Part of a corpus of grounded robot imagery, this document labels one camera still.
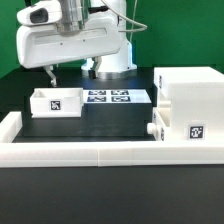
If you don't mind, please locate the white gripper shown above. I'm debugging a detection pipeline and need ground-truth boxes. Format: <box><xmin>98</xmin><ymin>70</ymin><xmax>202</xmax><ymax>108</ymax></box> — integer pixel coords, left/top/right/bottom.
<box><xmin>16</xmin><ymin>0</ymin><xmax>122</xmax><ymax>87</ymax></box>

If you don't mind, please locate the white drawer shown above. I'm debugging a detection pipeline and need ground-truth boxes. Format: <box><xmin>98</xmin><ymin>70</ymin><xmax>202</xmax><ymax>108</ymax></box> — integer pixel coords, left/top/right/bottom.
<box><xmin>147</xmin><ymin>108</ymin><xmax>166</xmax><ymax>141</ymax></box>
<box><xmin>30</xmin><ymin>88</ymin><xmax>84</xmax><ymax>118</ymax></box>

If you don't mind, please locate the white front drawer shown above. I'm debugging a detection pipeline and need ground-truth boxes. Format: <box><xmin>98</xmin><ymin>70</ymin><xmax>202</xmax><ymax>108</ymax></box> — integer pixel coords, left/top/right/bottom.
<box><xmin>147</xmin><ymin>108</ymin><xmax>166</xmax><ymax>141</ymax></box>

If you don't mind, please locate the white drawer cabinet box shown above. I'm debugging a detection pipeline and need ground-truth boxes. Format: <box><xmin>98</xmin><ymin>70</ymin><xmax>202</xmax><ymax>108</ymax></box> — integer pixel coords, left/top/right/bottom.
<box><xmin>153</xmin><ymin>67</ymin><xmax>224</xmax><ymax>141</ymax></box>

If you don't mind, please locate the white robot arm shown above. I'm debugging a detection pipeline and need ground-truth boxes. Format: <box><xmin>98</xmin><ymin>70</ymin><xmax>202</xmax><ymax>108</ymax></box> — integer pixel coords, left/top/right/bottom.
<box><xmin>16</xmin><ymin>0</ymin><xmax>136</xmax><ymax>87</ymax></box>

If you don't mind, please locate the white fiducial marker sheet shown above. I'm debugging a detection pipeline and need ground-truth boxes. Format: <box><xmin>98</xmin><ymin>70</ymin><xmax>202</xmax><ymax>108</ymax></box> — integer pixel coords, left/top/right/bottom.
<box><xmin>83</xmin><ymin>89</ymin><xmax>151</xmax><ymax>104</ymax></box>

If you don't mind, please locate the thin white cable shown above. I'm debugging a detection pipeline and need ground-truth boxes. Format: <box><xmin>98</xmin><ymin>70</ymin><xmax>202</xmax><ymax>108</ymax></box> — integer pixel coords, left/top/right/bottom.
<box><xmin>99</xmin><ymin>0</ymin><xmax>148</xmax><ymax>34</ymax></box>

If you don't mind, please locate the white U-shaped boundary frame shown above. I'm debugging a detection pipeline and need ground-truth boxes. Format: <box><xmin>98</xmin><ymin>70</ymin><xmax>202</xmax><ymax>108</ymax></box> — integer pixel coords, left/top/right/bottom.
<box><xmin>0</xmin><ymin>111</ymin><xmax>224</xmax><ymax>168</ymax></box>

